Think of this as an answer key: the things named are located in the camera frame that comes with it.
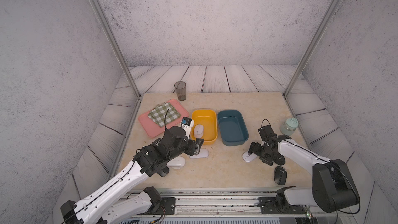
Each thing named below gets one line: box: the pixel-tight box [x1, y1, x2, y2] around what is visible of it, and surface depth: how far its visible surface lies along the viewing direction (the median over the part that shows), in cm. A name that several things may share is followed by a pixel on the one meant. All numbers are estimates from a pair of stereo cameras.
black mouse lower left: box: [156, 165, 170, 177], surface depth 84 cm
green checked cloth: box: [147, 102, 181, 128], surface depth 111 cm
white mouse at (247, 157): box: [242, 150, 259, 163], surface depth 89 cm
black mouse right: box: [274, 165, 288, 186], surface depth 82 cm
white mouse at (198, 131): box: [193, 124, 204, 139], surface depth 100 cm
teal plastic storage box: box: [217, 109, 250, 147], surface depth 101 cm
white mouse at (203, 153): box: [189, 147, 209, 159], surface depth 91 cm
